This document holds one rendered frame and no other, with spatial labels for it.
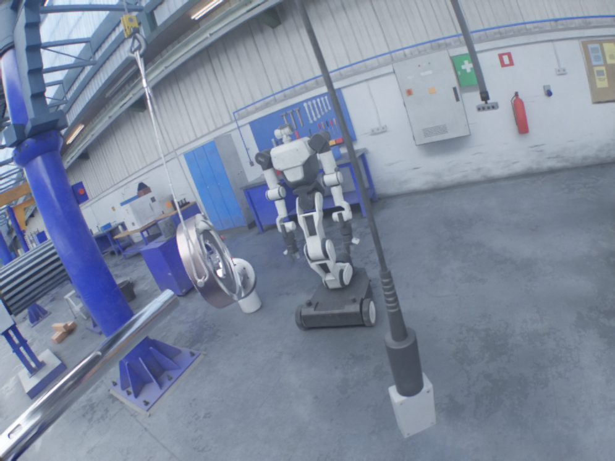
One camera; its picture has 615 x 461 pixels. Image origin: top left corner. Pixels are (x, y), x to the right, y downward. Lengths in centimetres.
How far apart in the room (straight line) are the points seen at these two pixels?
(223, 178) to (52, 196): 381
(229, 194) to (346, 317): 398
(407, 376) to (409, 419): 12
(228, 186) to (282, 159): 366
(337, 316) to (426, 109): 304
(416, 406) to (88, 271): 227
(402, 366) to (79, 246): 227
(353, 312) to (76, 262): 203
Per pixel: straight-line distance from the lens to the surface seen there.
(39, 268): 433
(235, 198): 564
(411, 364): 45
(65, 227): 243
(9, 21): 300
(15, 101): 269
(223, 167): 559
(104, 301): 251
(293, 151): 200
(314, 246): 211
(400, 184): 490
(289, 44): 527
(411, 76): 433
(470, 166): 477
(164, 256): 396
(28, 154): 249
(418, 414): 56
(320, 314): 226
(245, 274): 147
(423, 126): 435
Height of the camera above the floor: 143
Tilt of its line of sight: 18 degrees down
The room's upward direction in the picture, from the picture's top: 20 degrees counter-clockwise
